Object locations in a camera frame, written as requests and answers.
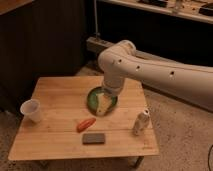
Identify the white block on plate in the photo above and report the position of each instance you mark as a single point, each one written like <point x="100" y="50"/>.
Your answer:
<point x="100" y="97"/>

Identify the grey power strip box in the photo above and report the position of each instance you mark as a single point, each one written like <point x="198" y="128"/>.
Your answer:
<point x="97" y="45"/>

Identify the orange carrot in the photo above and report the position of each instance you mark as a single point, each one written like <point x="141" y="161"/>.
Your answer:
<point x="85" y="124"/>

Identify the white plastic cup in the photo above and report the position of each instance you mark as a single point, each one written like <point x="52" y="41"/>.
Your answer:
<point x="31" y="109"/>

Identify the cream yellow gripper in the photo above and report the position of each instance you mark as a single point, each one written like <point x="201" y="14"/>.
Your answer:
<point x="103" y="107"/>

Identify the white small bottle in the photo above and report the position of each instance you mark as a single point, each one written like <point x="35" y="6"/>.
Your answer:
<point x="141" y="122"/>

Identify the grey rectangular sponge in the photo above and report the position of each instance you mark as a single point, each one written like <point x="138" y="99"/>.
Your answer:
<point x="93" y="138"/>

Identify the small wooden table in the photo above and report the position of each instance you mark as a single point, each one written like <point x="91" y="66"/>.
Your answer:
<point x="63" y="104"/>

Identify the background workbench shelf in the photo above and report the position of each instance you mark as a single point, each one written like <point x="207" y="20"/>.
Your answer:
<point x="186" y="9"/>

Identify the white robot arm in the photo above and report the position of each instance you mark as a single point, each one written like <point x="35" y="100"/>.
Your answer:
<point x="191" y="83"/>

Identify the green round plate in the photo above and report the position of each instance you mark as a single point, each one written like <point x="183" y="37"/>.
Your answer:
<point x="92" y="100"/>

